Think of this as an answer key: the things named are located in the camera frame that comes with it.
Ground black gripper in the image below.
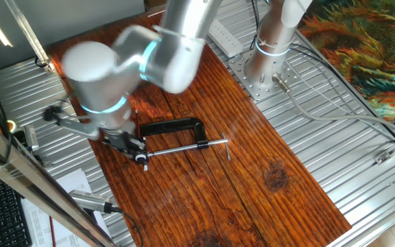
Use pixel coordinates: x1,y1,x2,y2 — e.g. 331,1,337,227
103,132,147,163

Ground red pen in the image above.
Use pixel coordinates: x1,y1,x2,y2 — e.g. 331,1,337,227
49,215,58,247

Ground brown wooden board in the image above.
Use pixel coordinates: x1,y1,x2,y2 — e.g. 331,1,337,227
45,5,352,247

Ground printed white paper sheets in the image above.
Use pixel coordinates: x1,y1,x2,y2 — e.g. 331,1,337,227
21,167,112,247

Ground thin slanted metal bar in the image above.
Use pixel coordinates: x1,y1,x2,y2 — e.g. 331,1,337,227
3,0,57,75

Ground white power strip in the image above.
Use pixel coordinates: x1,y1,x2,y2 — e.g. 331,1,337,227
207,19,244,58

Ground grey cable with metal connector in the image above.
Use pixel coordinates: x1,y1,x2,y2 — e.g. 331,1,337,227
272,73,395,138

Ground silver camera on mount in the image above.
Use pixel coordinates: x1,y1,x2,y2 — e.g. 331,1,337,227
14,124,41,154

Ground red thin cable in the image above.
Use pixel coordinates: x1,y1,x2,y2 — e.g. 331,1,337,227
134,108,141,139

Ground black camera cable with plug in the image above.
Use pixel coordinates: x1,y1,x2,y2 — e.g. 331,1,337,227
43,99,82,123

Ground wide aluminium frame beam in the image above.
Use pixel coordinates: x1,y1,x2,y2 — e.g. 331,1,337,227
0,108,117,247

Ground colourful painted rug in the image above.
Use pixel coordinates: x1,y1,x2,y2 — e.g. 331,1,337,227
298,0,395,121

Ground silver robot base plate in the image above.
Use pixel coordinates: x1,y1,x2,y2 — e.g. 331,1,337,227
227,49,303,102

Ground black cable of flat camera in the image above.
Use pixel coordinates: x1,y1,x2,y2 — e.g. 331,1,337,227
103,201,144,247

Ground black C-clamp with steel screw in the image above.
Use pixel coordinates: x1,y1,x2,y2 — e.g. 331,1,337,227
139,117,232,162

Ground black keyboard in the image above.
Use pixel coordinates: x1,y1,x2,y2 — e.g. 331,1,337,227
0,164,33,247

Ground silver camera lying flat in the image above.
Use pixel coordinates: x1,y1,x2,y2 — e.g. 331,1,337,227
69,189,106,213

